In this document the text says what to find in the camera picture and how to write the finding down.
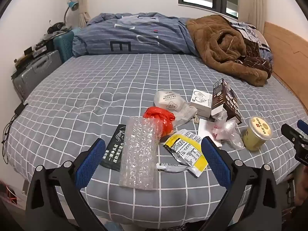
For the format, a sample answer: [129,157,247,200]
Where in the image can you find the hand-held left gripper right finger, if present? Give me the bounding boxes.
[201,137,282,231]

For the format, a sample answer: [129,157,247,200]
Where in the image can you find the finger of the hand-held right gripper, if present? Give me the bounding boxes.
[297,119,308,135]
[281,123,308,147]

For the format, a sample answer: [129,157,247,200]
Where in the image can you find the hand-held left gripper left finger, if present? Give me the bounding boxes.
[25,138,107,231]

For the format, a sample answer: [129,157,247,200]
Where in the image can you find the black wet wipe packet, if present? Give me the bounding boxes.
[100,124,127,172]

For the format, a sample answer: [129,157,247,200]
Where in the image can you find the yellow snack wrapper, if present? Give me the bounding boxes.
[164,129,208,177]

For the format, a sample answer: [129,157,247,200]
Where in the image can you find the clear plastic bag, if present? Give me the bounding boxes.
[212,111,244,151]

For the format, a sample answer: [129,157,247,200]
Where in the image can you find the white tissue paper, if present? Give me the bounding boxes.
[198,118,223,147]

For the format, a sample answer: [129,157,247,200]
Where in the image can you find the yellow pudding cup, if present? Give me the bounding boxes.
[243,117,273,151]

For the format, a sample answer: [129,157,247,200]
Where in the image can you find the clear bubble wrap sheet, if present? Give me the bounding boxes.
[119,116,164,190]

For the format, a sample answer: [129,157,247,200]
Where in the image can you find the white earphone box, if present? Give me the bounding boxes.
[189,89,213,118]

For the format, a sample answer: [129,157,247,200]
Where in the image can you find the bed with grey checked sheet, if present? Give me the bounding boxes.
[7,53,308,212]

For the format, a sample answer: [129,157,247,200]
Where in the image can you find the red plastic bag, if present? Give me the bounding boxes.
[144,106,176,136]

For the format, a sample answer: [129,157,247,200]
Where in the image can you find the wooden headboard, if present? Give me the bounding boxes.
[263,21,308,113]

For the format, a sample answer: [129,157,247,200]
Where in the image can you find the bag of white face masks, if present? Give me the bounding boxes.
[154,90,198,128]

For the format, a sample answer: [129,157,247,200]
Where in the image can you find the dark brown patterned garment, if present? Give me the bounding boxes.
[237,37,273,73]

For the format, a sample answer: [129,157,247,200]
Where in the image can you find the blue white patterned pillow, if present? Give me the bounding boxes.
[231,22,273,63]

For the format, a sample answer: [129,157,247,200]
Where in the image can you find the brown fleece blanket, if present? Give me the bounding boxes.
[186,15,272,87]

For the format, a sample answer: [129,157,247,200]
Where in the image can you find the grey suitcase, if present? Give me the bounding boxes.
[12,50,63,101]

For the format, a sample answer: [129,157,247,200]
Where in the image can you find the teal suitcase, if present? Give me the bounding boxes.
[53,28,82,64]

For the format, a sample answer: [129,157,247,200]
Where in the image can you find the beige curtain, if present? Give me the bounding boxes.
[237,0,266,33]
[74,0,92,28]

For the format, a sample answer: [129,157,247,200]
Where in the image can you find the pile of dark boxes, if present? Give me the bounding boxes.
[14,37,54,68]

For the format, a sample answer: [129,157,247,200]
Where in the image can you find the blue striped duvet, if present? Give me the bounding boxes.
[72,13,200,58]

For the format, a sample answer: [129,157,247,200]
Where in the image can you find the blue desk lamp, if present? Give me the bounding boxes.
[63,0,79,27]

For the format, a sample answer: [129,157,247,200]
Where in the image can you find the black charger cable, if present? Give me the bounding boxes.
[1,102,29,147]

